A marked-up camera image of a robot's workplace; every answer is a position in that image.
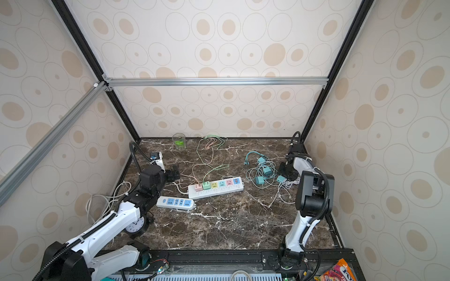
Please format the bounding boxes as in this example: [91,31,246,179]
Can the black alarm clock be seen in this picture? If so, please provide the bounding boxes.
[124,216,154,239]

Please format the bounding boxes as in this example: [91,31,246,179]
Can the teal multi-head cable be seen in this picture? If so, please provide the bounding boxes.
[244,150,265,166]

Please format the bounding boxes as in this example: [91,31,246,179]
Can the glass cup with green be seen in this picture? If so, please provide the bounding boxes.
[172,133,186,150]

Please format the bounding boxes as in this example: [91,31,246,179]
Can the blue white power strip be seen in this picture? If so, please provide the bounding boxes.
[157,196,196,211]

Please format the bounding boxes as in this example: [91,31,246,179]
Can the colourful snack bag right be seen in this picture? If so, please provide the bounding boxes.
[314,259,356,281]

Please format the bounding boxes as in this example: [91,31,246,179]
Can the green charger plug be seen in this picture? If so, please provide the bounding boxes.
[202,181,211,190]

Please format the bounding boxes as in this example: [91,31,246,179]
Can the white usb cable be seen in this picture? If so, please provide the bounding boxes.
[245,160,280,190]

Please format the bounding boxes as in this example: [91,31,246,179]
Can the multicolour white power strip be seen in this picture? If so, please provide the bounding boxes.
[188,177,244,200]

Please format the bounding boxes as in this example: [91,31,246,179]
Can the white power strip cords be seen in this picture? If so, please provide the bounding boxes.
[86,178,189,226]

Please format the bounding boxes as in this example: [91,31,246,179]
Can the pink charging cable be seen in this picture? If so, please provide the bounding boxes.
[177,136,220,185]

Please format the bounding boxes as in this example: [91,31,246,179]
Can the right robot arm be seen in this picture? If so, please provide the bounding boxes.
[278,131,335,261]

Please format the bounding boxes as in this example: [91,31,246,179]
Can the green charging cable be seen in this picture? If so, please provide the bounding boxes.
[195,135,231,183]

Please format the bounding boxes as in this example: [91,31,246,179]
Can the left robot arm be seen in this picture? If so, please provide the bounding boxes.
[34,141,180,281]

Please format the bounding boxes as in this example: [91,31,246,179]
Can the pink charger plug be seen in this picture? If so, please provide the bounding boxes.
[194,183,204,192]

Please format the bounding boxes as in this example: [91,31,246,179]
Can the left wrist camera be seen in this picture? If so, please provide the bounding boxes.
[150,152,165,171]

